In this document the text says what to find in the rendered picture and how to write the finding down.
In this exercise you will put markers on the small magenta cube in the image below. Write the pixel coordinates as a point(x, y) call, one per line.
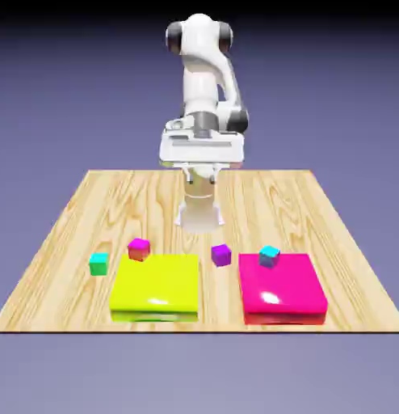
point(138, 249)

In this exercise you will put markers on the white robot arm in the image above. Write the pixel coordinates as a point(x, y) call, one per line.
point(199, 87)

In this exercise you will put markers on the large yellow box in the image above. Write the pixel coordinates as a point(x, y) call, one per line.
point(156, 286)

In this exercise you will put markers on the large pink box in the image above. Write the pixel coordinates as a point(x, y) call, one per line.
point(282, 288)

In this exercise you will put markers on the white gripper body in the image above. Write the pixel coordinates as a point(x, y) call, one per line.
point(201, 151)

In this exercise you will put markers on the small cyan cube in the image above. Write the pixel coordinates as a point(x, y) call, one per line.
point(269, 256)

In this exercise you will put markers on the small green cube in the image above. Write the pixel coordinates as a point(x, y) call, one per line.
point(98, 264)

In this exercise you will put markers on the small purple cube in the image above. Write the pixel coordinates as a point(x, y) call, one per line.
point(221, 255)

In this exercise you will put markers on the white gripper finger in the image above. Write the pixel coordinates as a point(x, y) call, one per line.
point(213, 174)
point(188, 174)

